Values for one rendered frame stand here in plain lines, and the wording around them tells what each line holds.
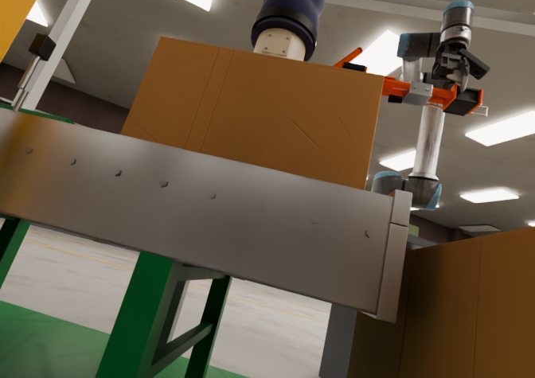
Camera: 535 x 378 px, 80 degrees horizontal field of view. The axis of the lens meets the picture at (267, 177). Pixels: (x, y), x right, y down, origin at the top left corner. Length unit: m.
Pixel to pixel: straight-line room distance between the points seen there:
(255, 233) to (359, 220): 0.17
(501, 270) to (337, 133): 0.44
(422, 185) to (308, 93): 1.14
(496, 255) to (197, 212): 0.43
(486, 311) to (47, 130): 0.76
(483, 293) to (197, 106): 0.67
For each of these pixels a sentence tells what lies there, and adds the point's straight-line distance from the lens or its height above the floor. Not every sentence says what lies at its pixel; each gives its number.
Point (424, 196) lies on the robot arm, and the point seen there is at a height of 0.98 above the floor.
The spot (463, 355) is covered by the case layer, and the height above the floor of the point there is 0.39.
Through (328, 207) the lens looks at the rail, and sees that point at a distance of 0.54.
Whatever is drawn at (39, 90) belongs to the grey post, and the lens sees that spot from 3.80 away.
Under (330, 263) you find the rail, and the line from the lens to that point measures 0.53.
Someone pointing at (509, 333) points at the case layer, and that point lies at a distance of 0.46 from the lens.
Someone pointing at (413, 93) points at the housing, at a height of 1.05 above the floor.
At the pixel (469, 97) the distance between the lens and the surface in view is 1.17.
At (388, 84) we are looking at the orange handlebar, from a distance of 1.10.
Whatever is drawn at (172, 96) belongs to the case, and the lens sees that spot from 0.86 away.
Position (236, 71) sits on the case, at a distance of 0.86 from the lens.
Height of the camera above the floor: 0.43
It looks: 16 degrees up
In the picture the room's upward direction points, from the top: 15 degrees clockwise
